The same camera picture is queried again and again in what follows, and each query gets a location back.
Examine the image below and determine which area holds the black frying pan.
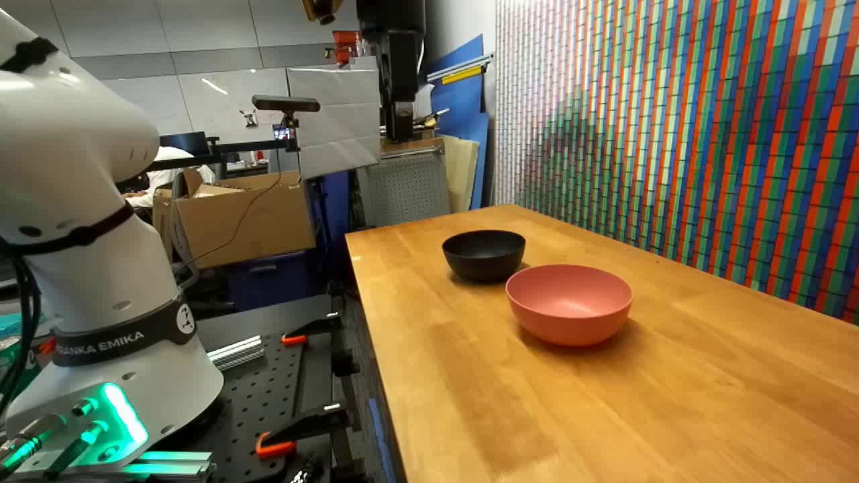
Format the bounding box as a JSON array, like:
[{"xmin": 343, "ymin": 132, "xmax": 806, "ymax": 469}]
[{"xmin": 440, "ymin": 229, "xmax": 530, "ymax": 288}]

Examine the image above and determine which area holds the beige board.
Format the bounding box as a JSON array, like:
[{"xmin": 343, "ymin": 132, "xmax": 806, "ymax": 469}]
[{"xmin": 440, "ymin": 135, "xmax": 483, "ymax": 215}]

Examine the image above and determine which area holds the blue board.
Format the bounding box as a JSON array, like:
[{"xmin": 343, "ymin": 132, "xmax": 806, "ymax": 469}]
[{"xmin": 429, "ymin": 34, "xmax": 498, "ymax": 215}]

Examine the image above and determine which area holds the pink bowl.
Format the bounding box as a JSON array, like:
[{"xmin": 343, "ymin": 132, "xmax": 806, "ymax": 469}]
[{"xmin": 502, "ymin": 262, "xmax": 636, "ymax": 348}]

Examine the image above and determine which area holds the translucent white panel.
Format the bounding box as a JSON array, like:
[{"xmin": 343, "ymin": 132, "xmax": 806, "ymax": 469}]
[{"xmin": 284, "ymin": 64, "xmax": 385, "ymax": 179}]

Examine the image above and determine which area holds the orange black clamp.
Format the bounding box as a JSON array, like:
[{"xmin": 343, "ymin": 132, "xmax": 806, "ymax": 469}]
[
  {"xmin": 253, "ymin": 402, "xmax": 351, "ymax": 464},
  {"xmin": 280, "ymin": 313, "xmax": 350, "ymax": 352}
]

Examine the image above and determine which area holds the black upright column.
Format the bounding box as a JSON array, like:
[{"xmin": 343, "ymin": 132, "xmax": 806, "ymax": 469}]
[{"xmin": 354, "ymin": 0, "xmax": 433, "ymax": 146}]

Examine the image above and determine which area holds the brown cardboard box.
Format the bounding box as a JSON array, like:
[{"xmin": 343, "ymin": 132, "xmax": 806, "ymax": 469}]
[{"xmin": 154, "ymin": 168, "xmax": 316, "ymax": 270}]

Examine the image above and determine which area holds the silver aluminium extrusion bar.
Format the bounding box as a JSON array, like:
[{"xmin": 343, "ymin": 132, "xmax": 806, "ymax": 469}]
[
  {"xmin": 206, "ymin": 333, "xmax": 269, "ymax": 372},
  {"xmin": 122, "ymin": 447, "xmax": 216, "ymax": 480}
]

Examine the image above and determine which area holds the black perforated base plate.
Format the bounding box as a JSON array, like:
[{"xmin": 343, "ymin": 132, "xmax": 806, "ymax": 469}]
[{"xmin": 131, "ymin": 329, "xmax": 362, "ymax": 483}]

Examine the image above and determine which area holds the black cable bundle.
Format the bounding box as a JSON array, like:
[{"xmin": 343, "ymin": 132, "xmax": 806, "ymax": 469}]
[{"xmin": 0, "ymin": 256, "xmax": 44, "ymax": 417}]

